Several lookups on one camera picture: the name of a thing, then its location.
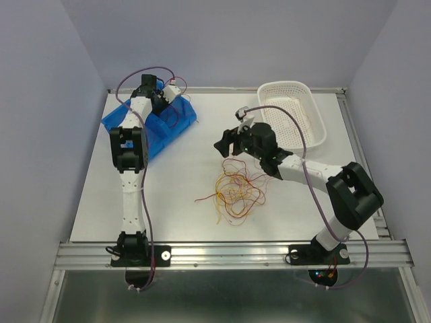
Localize blue plastic bin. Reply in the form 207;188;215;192
100;96;199;162

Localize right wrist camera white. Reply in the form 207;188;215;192
235;106;255;134

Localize aluminium front rail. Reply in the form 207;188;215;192
54;240;414;271

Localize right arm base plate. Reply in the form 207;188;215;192
286;244;350;266

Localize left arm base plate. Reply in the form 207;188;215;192
106;244;172;268

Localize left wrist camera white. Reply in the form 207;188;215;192
162;83;181;104

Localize yellow wire in basket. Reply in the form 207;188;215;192
291;100;316;135

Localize white perforated basket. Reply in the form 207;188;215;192
257;81;327;153

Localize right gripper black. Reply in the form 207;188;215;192
213;120;265;160

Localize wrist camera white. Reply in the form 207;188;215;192
235;106;255;134
162;83;181;104

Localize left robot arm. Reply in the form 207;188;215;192
106;74;180;267

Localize red yellow wires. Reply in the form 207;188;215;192
194;156;275;227

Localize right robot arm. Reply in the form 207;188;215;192
213;122;384;265

